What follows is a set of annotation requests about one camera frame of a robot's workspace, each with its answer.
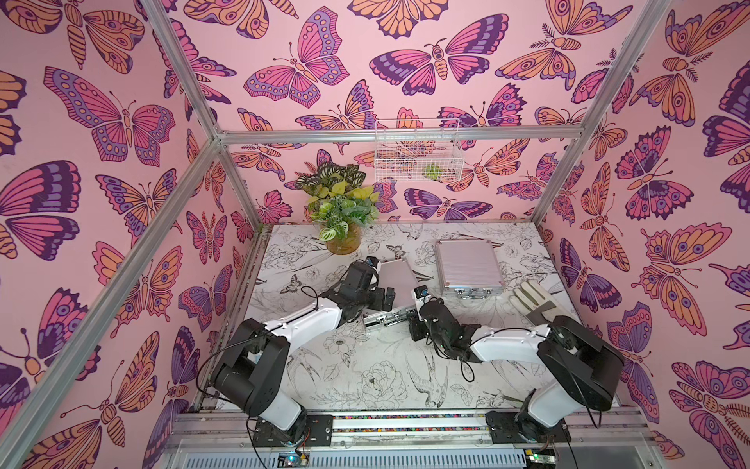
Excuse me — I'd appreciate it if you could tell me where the silver poker case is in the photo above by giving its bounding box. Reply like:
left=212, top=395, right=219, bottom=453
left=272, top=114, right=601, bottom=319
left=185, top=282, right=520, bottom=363
left=363, top=259, right=418, bottom=329
left=435, top=240, right=505, bottom=299

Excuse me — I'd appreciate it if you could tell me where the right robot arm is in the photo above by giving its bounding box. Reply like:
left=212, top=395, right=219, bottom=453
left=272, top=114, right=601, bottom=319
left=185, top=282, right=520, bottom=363
left=410, top=286, right=624, bottom=442

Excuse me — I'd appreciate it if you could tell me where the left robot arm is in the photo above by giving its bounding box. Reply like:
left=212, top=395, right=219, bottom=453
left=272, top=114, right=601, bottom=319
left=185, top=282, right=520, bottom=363
left=208, top=256, right=396, bottom=445

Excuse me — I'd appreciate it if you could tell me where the potted green plant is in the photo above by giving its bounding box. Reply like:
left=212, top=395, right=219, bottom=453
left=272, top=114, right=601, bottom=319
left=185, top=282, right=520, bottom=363
left=298, top=162, right=380, bottom=255

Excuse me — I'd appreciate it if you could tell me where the green ball in basket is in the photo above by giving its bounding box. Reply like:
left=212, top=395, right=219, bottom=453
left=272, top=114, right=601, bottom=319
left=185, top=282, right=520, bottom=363
left=423, top=164, right=443, bottom=182

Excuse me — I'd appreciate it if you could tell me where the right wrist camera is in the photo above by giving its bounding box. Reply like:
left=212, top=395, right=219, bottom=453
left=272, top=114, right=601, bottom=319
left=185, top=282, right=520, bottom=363
left=412, top=285, right=433, bottom=313

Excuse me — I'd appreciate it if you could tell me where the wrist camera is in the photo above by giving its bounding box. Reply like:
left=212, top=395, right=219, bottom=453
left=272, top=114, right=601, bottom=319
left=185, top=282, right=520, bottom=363
left=364, top=256, right=381, bottom=274
left=412, top=285, right=433, bottom=313

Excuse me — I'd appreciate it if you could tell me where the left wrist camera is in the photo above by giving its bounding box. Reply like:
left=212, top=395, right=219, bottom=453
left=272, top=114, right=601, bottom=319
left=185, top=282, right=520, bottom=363
left=364, top=256, right=381, bottom=274

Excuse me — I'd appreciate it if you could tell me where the white wire basket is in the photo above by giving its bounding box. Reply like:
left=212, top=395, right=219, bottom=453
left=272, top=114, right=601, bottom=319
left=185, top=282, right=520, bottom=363
left=372, top=127, right=465, bottom=184

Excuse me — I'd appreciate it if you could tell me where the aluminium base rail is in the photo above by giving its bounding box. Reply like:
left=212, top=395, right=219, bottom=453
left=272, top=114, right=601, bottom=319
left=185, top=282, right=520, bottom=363
left=156, top=408, right=667, bottom=468

